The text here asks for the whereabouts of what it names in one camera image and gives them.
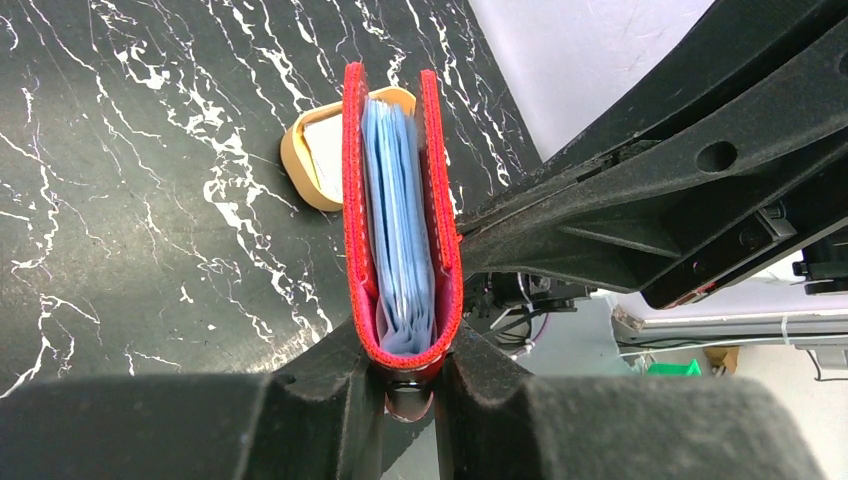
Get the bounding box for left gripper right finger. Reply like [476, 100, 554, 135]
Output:
[434, 328, 823, 479]

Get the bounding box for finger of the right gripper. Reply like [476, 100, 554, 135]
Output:
[463, 0, 848, 220]
[462, 26, 847, 309]

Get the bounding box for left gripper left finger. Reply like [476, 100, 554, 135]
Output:
[1, 322, 383, 479]

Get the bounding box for red leather card holder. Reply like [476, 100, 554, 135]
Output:
[342, 62, 464, 422]

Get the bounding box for tan oval card tray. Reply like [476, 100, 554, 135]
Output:
[280, 102, 426, 220]

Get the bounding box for cards in tray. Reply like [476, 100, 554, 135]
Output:
[304, 114, 343, 203]

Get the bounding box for green plastic bin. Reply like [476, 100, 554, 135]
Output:
[645, 359, 702, 377]

